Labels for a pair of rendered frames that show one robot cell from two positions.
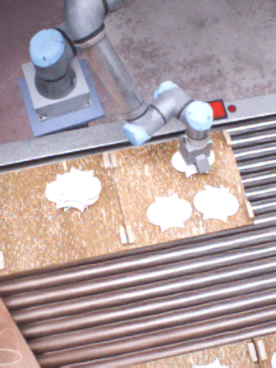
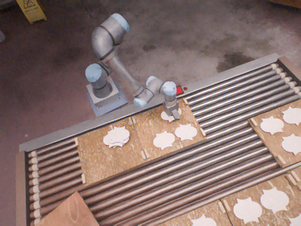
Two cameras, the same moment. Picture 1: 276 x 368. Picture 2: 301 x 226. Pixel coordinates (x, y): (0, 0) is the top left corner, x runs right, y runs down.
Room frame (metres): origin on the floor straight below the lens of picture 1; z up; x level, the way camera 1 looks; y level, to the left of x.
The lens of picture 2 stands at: (0.07, -0.05, 2.22)
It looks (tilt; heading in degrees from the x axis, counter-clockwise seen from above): 59 degrees down; 0
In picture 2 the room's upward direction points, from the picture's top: 12 degrees counter-clockwise
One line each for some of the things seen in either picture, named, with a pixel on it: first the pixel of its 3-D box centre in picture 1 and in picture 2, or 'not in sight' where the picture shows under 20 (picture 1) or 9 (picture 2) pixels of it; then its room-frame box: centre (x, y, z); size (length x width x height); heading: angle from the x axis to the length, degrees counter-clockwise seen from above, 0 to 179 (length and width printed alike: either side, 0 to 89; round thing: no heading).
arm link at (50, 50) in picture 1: (50, 52); (96, 75); (1.16, 0.27, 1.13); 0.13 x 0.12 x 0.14; 131
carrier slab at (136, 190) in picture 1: (180, 187); (167, 127); (0.73, -0.14, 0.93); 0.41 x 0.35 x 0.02; 99
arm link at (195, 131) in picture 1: (198, 119); (169, 91); (0.83, -0.18, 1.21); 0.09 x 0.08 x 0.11; 41
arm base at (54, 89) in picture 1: (53, 74); (100, 86); (1.15, 0.28, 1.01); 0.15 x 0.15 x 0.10
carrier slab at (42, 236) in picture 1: (57, 212); (109, 149); (0.67, 0.27, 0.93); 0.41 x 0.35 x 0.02; 100
